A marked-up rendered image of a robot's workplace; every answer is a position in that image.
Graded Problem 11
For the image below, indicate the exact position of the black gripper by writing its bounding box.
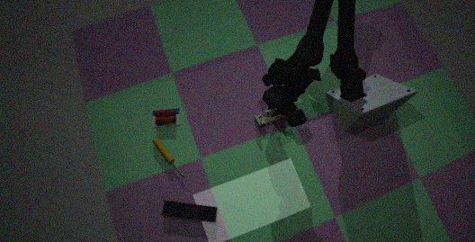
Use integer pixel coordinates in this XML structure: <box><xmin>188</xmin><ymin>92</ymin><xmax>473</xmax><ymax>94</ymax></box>
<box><xmin>262</xmin><ymin>73</ymin><xmax>307</xmax><ymax>127</ymax></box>

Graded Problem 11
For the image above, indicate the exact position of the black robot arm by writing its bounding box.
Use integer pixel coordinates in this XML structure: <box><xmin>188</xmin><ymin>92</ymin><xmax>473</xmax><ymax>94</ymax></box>
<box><xmin>263</xmin><ymin>0</ymin><xmax>366</xmax><ymax>110</ymax></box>

